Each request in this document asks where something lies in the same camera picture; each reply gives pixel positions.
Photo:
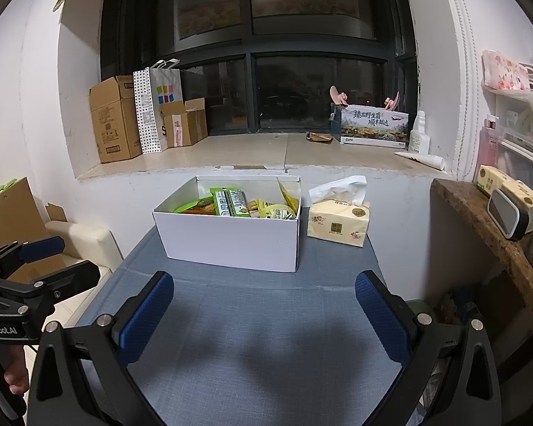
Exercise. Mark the brown wrapper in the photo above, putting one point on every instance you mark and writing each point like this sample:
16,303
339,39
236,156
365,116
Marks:
320,137

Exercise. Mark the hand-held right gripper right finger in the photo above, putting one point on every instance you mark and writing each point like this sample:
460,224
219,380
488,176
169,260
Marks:
382,319

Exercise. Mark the polka dot paper bag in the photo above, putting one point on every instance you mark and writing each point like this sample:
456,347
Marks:
149,115

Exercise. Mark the white plastic bottle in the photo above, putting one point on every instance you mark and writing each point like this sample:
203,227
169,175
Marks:
419,137

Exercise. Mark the floral pouch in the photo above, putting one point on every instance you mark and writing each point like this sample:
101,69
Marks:
504,71

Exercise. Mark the printed landscape box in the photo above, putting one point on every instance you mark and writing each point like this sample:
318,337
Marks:
373,126

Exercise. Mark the pink bottle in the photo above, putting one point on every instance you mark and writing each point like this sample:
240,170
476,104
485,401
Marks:
488,146

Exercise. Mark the small open cardboard box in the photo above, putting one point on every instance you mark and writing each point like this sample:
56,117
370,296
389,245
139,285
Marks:
184,128

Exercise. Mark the green striped snack packet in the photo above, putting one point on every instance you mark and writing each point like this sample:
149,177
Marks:
239,203
220,202

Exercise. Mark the wooden shelf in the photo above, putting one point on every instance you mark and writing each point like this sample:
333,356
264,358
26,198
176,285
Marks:
484,226

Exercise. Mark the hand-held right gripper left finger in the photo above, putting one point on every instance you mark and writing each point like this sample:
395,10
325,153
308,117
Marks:
144,319

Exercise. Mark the clear storage drawer unit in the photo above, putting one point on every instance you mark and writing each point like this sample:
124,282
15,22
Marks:
524,151

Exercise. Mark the white tube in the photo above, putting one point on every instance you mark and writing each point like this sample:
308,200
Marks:
422,159

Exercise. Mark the yellow green snack packet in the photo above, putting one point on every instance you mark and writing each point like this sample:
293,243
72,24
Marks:
288,195

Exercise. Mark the black window frame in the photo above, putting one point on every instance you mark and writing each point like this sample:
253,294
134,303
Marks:
248,44

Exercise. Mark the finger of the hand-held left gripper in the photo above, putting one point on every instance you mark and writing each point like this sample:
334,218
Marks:
66,282
42,248

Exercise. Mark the flat brown cardboard sheet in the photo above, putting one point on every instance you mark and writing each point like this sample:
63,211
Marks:
13,217

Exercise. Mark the large brown cardboard box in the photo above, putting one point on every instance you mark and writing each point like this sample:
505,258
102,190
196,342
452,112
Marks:
113,124

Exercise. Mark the pink handheld fan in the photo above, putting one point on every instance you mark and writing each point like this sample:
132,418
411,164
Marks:
337,95
392,102

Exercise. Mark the small yellow tissue pack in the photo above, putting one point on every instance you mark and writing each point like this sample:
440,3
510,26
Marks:
502,182

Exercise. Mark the white black desk clock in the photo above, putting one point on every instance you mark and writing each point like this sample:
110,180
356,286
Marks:
508,213

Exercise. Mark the person's left hand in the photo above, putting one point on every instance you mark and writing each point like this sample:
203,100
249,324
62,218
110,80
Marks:
17,370

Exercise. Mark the white paper bag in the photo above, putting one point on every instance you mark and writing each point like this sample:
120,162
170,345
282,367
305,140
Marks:
166,84

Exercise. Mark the cream sofa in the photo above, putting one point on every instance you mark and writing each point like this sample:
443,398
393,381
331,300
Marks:
89,244

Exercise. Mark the white cardboard box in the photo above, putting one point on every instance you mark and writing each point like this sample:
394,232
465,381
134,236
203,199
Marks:
231,239

